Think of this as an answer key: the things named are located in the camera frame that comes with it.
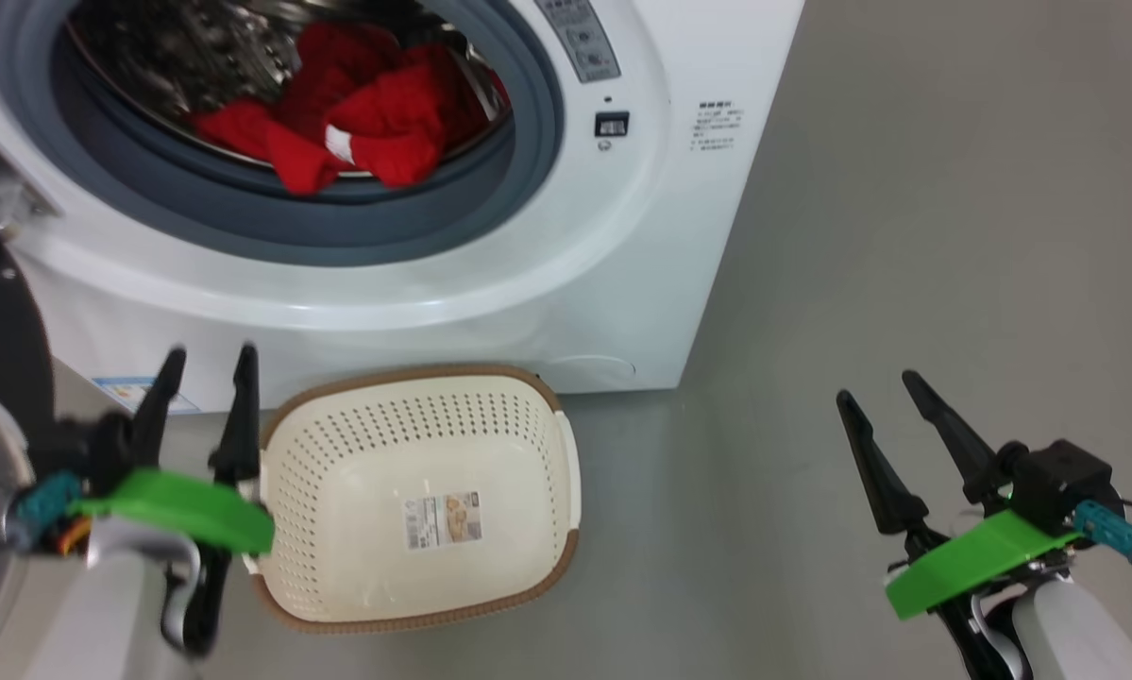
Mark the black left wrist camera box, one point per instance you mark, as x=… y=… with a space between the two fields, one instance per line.
x=84 y=449

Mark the red garment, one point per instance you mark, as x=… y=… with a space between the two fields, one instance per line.
x=386 y=113

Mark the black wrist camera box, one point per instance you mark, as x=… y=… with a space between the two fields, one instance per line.
x=84 y=449
x=1061 y=482

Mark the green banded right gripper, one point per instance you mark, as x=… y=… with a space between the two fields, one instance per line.
x=981 y=557

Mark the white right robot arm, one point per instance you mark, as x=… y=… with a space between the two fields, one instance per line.
x=1085 y=633

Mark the blue energy label sticker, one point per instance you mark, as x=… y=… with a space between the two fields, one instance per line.
x=126 y=392

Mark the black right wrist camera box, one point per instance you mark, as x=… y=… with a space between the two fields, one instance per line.
x=1061 y=482

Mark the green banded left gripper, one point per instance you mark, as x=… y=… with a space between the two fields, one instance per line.
x=188 y=510

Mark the white front-load washing machine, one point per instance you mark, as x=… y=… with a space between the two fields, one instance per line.
x=622 y=283

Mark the cream perforated laundry basket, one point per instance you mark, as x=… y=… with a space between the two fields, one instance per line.
x=358 y=491

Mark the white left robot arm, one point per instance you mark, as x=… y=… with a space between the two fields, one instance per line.
x=103 y=614

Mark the stainless steel washer drum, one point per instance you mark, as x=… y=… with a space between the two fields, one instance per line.
x=169 y=57

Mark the grey instruction label strip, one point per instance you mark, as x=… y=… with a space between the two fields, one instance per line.
x=580 y=38

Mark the printed product label sticker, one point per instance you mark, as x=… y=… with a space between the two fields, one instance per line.
x=443 y=519

